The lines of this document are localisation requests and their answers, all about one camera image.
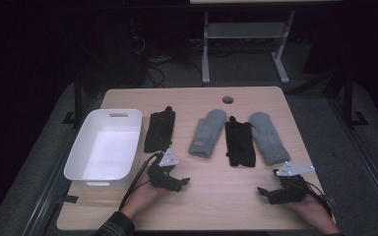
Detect white plastic bin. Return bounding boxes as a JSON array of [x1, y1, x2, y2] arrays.
[[63, 108, 144, 191]]

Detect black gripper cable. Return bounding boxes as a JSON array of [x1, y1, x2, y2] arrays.
[[295, 180, 335, 218], [117, 150, 163, 211]]

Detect metal frame rail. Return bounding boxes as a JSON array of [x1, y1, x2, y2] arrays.
[[21, 104, 95, 236], [326, 96, 378, 229]]

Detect person's left hand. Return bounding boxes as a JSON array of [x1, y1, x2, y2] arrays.
[[128, 178, 165, 218]]

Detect black floor cables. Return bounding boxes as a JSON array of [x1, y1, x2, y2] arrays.
[[140, 35, 181, 89]]

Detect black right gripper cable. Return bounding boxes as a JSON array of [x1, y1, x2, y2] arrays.
[[295, 180, 335, 218]]

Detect black frame post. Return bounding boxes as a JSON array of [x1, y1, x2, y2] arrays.
[[342, 67, 370, 128], [62, 70, 86, 126]]

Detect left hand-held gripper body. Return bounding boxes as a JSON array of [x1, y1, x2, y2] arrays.
[[146, 147, 183, 193]]

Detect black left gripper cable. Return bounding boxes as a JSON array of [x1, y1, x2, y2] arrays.
[[117, 150, 163, 211]]

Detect grey mitten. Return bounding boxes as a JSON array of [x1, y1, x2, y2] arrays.
[[248, 111, 291, 166], [188, 108, 227, 159]]

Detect black strap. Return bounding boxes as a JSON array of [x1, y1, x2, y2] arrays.
[[60, 194, 80, 205]]

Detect grey metal desk frame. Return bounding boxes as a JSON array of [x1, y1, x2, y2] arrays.
[[201, 9, 297, 87]]

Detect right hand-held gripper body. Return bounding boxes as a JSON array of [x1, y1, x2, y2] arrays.
[[271, 161, 316, 206]]

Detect black glove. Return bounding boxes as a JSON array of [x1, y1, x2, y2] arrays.
[[224, 115, 257, 168], [143, 105, 176, 153]]

